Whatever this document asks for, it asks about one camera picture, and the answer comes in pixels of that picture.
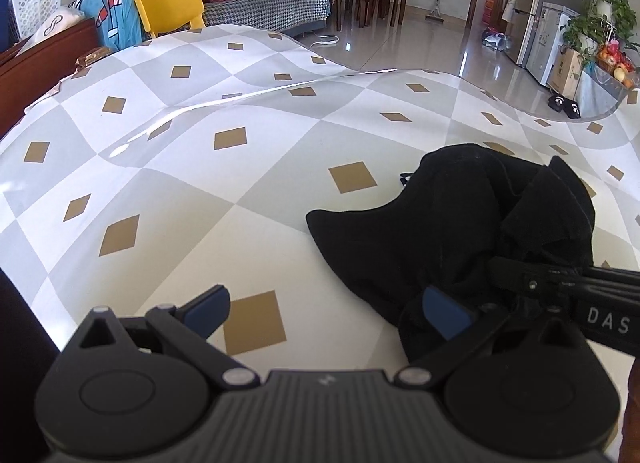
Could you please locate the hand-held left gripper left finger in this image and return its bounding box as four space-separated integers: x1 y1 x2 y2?
79 285 261 390

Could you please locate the person's right forearm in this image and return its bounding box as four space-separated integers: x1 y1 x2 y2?
619 357 640 463

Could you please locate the cardboard box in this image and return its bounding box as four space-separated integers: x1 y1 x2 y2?
550 45 583 94

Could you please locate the potted green plant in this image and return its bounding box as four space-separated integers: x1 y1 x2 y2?
560 0 638 66

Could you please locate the white freezer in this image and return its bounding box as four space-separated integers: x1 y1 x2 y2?
525 2 583 88

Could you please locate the fruit basket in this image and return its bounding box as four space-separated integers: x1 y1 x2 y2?
595 40 640 88

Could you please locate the brown wrapped packet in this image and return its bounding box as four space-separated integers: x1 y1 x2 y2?
75 48 113 68

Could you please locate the black t-shirt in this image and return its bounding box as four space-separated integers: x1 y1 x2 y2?
306 143 597 364

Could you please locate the white printed pillow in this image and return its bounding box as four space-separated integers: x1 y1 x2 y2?
20 7 86 48

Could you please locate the blue cartoon blanket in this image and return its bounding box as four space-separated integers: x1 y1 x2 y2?
67 0 146 50

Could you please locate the checkered tablecloth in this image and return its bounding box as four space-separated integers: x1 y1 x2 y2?
0 23 640 463

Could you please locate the blue plastic bin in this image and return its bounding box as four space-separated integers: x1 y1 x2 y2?
0 0 13 50

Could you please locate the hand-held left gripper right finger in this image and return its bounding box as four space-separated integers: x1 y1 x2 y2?
394 287 581 390

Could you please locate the person's dark clothing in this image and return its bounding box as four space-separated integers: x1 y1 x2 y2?
0 268 61 463

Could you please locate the white plastic bag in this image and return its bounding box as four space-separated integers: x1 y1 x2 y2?
481 28 508 51

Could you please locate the yellow plastic chair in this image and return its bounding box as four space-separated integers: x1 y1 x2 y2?
132 0 207 41

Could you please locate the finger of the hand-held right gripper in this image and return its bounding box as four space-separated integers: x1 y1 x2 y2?
490 255 592 307

